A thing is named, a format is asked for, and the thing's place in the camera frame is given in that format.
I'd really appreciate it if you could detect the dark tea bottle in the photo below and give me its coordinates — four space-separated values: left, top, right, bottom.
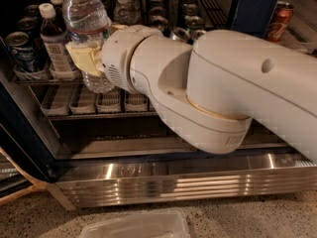
50 0 66 30
39 3 74 72

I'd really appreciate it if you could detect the front blue soda can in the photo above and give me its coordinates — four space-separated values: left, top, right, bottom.
5 32 39 73

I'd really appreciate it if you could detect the front green lime can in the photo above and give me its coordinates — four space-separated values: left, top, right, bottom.
190 30 206 42

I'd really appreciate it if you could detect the wire shelf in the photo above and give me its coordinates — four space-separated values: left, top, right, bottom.
13 0 228 83
30 83 156 120

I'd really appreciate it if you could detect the red cola can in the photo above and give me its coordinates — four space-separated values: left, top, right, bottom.
264 1 294 42

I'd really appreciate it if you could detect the top wire shelf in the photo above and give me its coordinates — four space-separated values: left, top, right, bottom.
13 0 228 83

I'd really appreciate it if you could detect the green lime can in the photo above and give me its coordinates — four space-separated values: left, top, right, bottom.
190 30 206 42
185 16 204 31

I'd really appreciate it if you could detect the blue fridge door frame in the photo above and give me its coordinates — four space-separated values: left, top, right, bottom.
226 0 278 39

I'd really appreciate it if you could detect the blue soda can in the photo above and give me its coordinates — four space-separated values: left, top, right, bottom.
16 17 48 69
5 32 39 73

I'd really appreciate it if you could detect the wooden frame at left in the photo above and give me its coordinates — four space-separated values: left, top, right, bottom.
0 147 48 205

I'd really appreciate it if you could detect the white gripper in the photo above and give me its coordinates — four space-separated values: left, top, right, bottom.
65 24 162 93

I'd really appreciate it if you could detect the lower wire shelf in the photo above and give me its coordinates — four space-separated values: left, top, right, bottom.
30 83 156 120

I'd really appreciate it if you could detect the steel fridge base grille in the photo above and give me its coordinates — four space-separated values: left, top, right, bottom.
48 151 317 210

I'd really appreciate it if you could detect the front dark tea bottle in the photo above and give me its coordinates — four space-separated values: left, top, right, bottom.
39 3 74 72

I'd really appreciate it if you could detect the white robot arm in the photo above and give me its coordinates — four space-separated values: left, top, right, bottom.
66 25 317 162

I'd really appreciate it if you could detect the clear plastic bin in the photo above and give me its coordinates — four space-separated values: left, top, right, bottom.
79 207 191 238

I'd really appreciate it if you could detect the upright silver can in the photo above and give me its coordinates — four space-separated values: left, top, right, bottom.
150 16 168 32

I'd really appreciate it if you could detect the tilted silver can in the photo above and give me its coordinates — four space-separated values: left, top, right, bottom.
169 27 190 43

